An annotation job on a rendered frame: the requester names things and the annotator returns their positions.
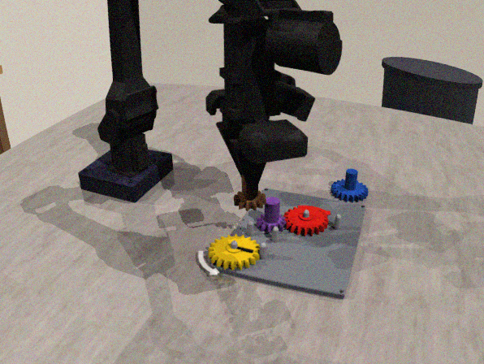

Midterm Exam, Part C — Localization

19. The yellow gear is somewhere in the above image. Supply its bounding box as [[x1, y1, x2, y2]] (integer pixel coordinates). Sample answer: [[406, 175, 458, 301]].
[[209, 234, 260, 271]]

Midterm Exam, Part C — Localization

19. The brown gear with tall hub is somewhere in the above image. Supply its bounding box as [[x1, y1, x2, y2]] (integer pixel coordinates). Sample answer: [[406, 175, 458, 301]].
[[234, 174, 266, 211]]

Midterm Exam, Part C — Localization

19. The blue gear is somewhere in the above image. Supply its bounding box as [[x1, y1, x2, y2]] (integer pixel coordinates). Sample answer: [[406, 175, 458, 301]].
[[331, 169, 369, 202]]

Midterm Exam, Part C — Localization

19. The white curved arrow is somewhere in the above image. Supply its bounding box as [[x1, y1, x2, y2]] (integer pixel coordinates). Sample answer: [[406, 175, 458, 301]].
[[198, 251, 219, 275]]

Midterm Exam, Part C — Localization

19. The purple gear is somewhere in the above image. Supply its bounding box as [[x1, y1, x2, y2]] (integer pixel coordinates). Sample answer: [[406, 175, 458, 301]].
[[257, 197, 287, 233]]

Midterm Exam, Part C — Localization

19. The red gear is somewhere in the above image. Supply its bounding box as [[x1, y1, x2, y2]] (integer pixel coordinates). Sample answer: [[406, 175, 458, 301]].
[[283, 205, 329, 236]]

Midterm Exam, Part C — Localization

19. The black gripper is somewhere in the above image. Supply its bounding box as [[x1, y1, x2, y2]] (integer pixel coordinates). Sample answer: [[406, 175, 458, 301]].
[[205, 62, 308, 189]]

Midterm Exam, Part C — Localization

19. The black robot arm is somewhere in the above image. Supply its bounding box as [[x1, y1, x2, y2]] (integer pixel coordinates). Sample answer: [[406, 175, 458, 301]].
[[97, 0, 343, 178]]

